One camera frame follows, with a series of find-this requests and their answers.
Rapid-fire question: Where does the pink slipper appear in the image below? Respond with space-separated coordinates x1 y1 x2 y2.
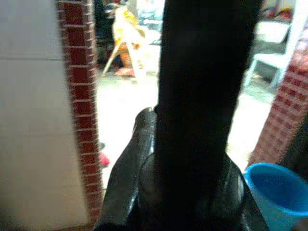
99 152 111 167

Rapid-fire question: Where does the blue plastic bucket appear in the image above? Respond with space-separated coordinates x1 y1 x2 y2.
244 162 308 223

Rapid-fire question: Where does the dark red brick pillar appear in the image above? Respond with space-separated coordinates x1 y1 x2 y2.
55 0 104 224

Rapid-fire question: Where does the black broom handle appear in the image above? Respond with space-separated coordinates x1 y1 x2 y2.
154 0 263 231

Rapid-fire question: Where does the light red brick pillar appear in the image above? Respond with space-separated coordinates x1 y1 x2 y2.
247 39 308 169

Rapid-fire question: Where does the cream plastic chair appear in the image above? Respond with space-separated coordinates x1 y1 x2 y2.
101 6 162 84

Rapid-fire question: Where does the person in striped shirt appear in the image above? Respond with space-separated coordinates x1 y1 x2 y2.
136 0 165 27

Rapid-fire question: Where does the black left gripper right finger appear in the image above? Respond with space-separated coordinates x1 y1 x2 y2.
216 156 270 231

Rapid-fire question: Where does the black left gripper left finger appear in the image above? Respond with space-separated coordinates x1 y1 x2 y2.
93 107 157 231

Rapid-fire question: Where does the white plastic chair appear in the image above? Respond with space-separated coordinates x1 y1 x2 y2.
242 0 308 90

